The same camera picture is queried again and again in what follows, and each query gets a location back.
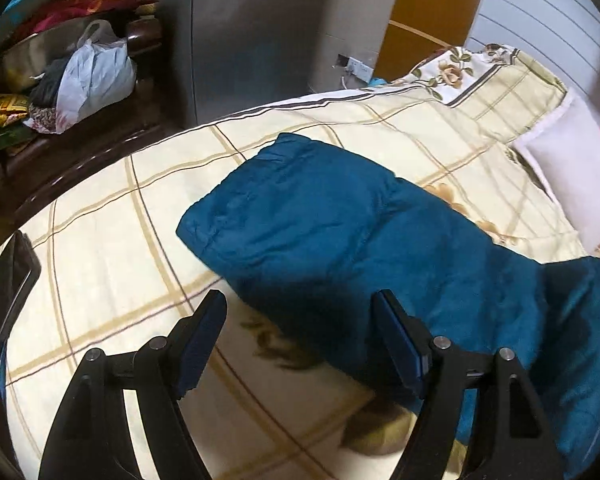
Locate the large blue padded jacket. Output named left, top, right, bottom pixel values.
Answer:
left=176, top=133, right=600, bottom=477

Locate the dark wooden side cabinet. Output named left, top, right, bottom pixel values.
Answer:
left=0, top=18, right=186, bottom=244

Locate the white square pillow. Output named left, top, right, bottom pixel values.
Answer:
left=513, top=90, right=600, bottom=254

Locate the yellow packaged item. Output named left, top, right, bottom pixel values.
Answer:
left=0, top=94, right=29, bottom=127

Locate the white plastic bag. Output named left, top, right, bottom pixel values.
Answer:
left=55, top=20, right=136, bottom=133

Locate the grey wardrobe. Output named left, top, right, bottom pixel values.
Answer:
left=156, top=0, right=326, bottom=128

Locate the white wall socket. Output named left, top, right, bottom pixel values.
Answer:
left=336, top=54, right=374, bottom=84

